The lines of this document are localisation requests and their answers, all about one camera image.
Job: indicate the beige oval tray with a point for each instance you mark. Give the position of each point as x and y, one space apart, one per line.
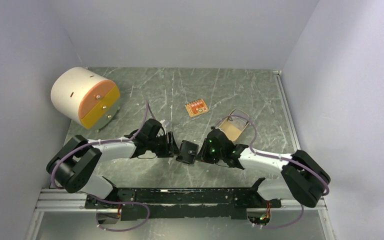
234 125

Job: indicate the aluminium frame rail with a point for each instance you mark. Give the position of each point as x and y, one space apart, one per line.
162 93

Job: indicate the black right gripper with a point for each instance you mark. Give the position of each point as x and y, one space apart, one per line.
204 156

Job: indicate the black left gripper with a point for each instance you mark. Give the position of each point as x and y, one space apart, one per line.
170 149

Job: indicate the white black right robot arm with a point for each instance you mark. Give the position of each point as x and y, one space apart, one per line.
298 175

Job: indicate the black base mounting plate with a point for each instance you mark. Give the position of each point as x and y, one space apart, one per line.
177 203

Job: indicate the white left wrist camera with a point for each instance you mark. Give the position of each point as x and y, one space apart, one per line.
165 124

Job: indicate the round cabinet with coloured drawers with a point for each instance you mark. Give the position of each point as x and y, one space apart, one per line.
85 97

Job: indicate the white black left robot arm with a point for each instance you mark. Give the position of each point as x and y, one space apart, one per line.
73 166

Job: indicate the black leather card holder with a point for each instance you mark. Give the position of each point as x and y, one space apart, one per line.
187 152

